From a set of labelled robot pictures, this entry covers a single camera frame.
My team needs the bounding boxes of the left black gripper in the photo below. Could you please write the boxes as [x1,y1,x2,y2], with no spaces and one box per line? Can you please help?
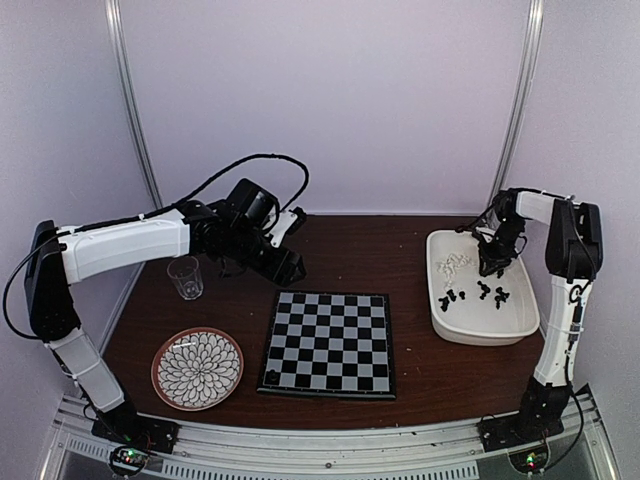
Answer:
[226,225,307,288]

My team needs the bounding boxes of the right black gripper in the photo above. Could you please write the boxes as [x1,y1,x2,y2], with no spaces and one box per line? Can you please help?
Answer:
[479,217,527,275]

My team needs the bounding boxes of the black and grey chessboard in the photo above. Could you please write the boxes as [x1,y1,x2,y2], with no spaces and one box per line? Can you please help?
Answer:
[257,290,396,401]

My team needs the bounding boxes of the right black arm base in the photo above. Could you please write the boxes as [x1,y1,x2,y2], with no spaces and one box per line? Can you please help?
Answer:
[477,413,564,452]

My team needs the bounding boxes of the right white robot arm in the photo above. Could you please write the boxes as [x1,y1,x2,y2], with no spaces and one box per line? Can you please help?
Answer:
[469,188,604,442]

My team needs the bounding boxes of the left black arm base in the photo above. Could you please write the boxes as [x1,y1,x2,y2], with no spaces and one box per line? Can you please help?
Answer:
[91,410,180,454]

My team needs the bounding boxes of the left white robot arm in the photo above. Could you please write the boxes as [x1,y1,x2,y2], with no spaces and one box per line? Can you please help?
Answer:
[24,179,307,444]

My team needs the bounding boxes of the black chess pieces in tub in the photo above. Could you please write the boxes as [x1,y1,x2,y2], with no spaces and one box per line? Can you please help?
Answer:
[437,280,511,312]

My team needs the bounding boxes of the pile of white chess pieces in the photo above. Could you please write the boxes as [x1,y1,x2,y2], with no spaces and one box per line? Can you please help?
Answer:
[436,253,476,281]

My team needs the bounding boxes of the white plastic tub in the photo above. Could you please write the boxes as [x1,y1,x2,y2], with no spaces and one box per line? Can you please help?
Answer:
[425,230,540,346]

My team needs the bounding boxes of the clear drinking glass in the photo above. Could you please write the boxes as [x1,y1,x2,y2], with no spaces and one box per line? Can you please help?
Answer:
[166,256,204,301]

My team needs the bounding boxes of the floral patterned plate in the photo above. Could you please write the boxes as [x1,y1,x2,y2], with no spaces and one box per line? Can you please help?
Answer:
[151,327,244,412]

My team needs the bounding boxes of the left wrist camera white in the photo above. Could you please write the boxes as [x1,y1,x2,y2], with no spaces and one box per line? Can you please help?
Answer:
[270,207,307,248]

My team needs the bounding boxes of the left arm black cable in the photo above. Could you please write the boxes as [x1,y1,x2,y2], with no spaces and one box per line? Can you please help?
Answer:
[169,153,311,216]

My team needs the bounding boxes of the left aluminium frame post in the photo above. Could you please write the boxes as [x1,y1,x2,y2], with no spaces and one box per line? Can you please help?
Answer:
[104,0,163,209]

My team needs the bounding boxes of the aluminium frame post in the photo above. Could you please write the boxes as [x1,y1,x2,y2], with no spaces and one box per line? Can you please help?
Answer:
[104,0,163,209]
[487,0,545,204]

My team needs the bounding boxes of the right aluminium frame post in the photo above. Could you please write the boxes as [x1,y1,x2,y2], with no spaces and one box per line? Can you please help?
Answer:
[487,0,545,204]

